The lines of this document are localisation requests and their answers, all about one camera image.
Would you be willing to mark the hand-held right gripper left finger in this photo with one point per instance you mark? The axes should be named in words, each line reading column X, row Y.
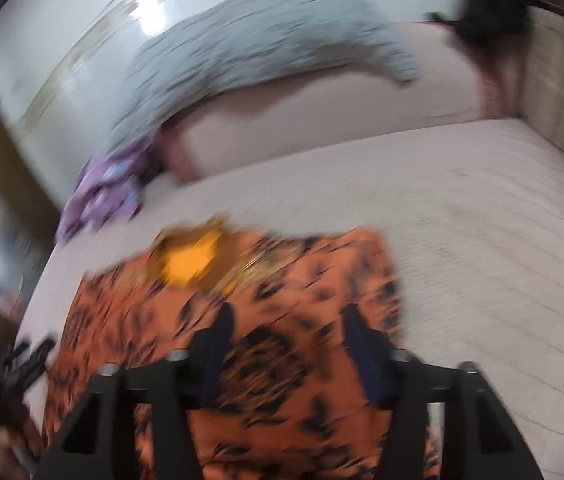
column 216, row 347

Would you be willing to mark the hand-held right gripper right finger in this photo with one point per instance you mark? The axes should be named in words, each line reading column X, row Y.
column 365, row 360

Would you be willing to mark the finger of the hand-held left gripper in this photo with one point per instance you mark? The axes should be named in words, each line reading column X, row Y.
column 37, row 357

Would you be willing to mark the orange black floral garment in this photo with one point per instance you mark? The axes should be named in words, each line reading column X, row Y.
column 282, row 320

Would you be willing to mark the person's left hand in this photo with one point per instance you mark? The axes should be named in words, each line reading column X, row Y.
column 2, row 447

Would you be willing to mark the purple printed cloth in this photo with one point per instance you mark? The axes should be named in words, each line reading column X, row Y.
column 104, row 190

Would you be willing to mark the long pink pillow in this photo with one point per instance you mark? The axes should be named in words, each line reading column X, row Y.
column 322, row 110

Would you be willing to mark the grey quilted pillow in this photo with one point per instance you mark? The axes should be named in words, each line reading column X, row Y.
column 262, row 45

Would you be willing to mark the black cloth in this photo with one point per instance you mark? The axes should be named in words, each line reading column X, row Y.
column 491, row 0

